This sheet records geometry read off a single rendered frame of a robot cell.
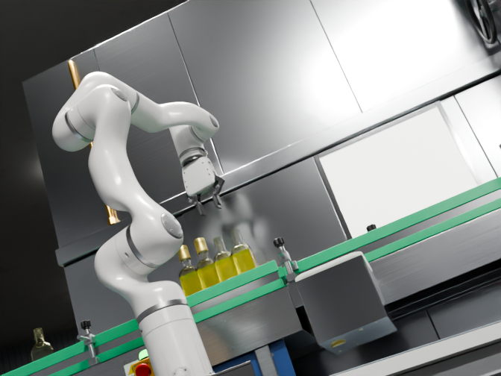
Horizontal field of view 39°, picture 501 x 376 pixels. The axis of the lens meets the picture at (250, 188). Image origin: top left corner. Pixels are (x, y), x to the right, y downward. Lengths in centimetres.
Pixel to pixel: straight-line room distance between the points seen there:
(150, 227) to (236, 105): 95
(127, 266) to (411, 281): 75
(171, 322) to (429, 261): 74
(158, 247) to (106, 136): 33
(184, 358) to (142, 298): 17
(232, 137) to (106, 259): 89
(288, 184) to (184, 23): 79
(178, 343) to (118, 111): 60
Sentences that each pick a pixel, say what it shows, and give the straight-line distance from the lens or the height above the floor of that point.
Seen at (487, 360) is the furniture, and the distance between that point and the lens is 166.
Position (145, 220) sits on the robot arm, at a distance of 161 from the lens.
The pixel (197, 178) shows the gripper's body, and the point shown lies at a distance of 213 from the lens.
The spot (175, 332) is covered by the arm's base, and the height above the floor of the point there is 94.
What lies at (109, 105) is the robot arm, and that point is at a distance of 177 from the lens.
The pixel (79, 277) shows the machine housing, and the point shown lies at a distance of 248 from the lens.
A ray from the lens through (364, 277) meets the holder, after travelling 166.
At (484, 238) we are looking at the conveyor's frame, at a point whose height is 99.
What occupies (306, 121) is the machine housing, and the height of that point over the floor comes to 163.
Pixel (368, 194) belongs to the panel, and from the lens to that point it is 220.
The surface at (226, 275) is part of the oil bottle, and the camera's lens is 207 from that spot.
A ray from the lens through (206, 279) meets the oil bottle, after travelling 209.
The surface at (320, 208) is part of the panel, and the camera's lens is 221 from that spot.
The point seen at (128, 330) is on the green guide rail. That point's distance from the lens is 203.
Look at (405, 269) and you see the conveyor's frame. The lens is 193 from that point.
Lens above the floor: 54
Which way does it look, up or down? 24 degrees up
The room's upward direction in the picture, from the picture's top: 20 degrees counter-clockwise
